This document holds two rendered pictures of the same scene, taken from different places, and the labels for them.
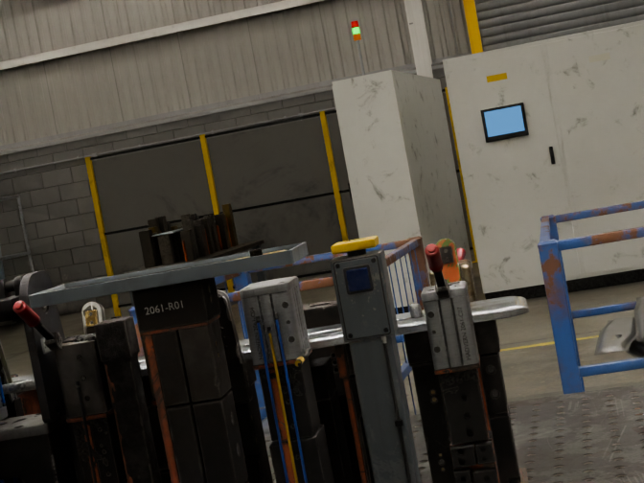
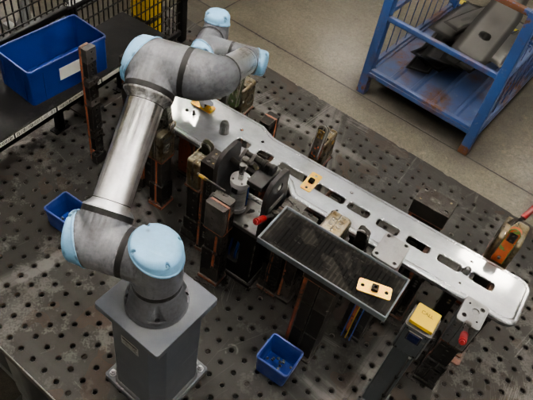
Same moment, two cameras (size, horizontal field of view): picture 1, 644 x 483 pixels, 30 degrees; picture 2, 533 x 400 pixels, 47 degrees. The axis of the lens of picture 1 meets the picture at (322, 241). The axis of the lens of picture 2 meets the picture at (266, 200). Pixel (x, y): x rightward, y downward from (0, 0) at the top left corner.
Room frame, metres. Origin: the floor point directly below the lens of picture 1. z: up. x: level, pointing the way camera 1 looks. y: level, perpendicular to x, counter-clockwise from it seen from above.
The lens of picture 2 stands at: (0.74, 0.13, 2.37)
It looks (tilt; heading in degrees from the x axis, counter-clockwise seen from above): 49 degrees down; 17
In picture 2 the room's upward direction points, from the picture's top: 12 degrees clockwise
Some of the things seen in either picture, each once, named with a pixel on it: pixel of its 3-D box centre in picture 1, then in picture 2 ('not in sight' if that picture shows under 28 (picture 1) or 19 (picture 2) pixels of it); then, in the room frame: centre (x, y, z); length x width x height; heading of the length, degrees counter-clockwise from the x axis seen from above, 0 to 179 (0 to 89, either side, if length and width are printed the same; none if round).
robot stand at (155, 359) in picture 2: not in sight; (157, 340); (1.38, 0.54, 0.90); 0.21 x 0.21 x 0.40; 78
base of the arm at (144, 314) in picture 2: not in sight; (157, 289); (1.38, 0.54, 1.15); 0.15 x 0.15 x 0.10
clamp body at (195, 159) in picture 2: not in sight; (197, 196); (1.88, 0.71, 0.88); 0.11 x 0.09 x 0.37; 172
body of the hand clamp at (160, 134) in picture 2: not in sight; (161, 167); (1.94, 0.88, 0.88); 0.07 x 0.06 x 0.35; 172
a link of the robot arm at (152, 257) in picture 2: not in sight; (154, 259); (1.38, 0.55, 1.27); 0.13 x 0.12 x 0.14; 101
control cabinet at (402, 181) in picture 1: (403, 165); not in sight; (10.89, -0.86, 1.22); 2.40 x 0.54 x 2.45; 164
